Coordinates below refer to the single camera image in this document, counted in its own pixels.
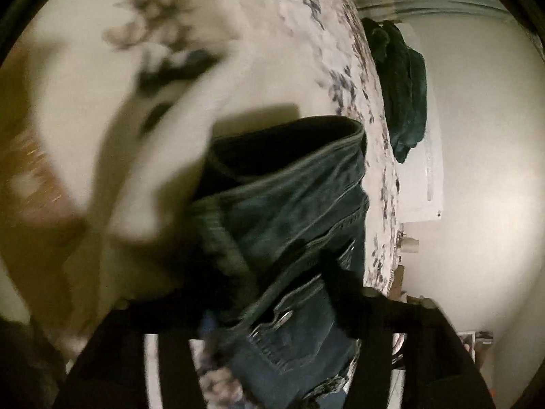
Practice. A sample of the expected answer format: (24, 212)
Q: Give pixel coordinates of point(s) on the cream cylinder lamp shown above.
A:
(411, 245)

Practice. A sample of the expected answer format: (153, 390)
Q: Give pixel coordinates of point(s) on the white door panel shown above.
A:
(419, 187)

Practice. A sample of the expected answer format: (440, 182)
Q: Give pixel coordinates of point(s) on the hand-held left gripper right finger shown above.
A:
(340, 289)

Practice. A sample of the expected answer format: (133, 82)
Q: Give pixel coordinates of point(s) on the dark green fleece blanket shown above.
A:
(404, 89)

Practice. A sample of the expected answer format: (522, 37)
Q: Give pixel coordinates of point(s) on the floral bedsheet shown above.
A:
(213, 51)

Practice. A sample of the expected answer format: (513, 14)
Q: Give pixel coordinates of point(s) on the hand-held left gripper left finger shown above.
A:
(170, 319)

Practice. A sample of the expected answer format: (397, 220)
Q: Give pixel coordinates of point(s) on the dark blue jeans pants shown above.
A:
(289, 204)

